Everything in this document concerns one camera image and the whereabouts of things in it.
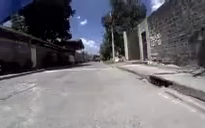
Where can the pale pole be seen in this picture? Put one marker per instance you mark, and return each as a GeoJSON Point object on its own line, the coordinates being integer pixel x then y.
{"type": "Point", "coordinates": [112, 40]}

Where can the grey concrete road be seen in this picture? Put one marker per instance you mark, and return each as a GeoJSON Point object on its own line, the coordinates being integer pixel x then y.
{"type": "Point", "coordinates": [90, 96]}

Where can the pale gate pillars with door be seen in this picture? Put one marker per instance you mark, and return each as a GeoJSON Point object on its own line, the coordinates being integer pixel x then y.
{"type": "Point", "coordinates": [138, 41]}

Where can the tall tree by pole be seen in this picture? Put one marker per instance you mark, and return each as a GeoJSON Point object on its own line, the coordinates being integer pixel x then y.
{"type": "Point", "coordinates": [121, 20]}

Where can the large dark tree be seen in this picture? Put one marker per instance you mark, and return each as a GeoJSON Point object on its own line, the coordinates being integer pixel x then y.
{"type": "Point", "coordinates": [46, 18]}

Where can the raised concrete pavement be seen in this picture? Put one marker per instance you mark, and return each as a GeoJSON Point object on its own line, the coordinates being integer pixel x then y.
{"type": "Point", "coordinates": [186, 80]}

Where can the low wall with roof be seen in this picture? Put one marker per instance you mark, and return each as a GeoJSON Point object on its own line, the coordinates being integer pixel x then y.
{"type": "Point", "coordinates": [20, 50]}

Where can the grey block wall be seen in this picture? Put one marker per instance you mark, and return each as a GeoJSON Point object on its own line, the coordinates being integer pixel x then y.
{"type": "Point", "coordinates": [180, 31]}

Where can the kerb strip along wall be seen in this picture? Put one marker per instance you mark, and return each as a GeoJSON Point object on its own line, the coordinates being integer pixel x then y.
{"type": "Point", "coordinates": [13, 74]}

